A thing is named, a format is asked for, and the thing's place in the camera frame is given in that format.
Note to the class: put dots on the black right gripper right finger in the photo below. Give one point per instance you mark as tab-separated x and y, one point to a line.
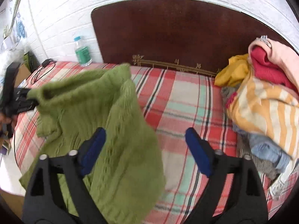
246	201

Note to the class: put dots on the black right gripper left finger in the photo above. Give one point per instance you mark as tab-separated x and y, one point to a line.
44	202

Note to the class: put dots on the green knitted sweater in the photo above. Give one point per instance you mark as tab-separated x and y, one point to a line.
101	161

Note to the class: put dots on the person's left hand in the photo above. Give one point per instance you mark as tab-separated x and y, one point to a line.
8	120

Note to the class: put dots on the cardboard box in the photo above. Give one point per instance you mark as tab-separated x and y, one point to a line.
23	74

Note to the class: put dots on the grey striped garment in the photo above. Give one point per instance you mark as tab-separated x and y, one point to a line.
243	148

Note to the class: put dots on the blue denim garment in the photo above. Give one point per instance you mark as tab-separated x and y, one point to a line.
265	149

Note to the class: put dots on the green label water bottle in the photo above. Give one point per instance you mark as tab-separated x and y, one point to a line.
82	52

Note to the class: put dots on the yellow striped cloth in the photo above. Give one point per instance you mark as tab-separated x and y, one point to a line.
268	109

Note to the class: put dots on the mustard yellow garment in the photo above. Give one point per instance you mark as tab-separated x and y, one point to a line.
234	73

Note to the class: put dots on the red garment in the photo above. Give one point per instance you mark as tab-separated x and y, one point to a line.
267	71

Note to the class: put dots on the pink garment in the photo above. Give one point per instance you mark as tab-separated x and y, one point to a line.
279	56

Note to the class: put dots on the dark brown wooden headboard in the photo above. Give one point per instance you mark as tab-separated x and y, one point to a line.
175	33

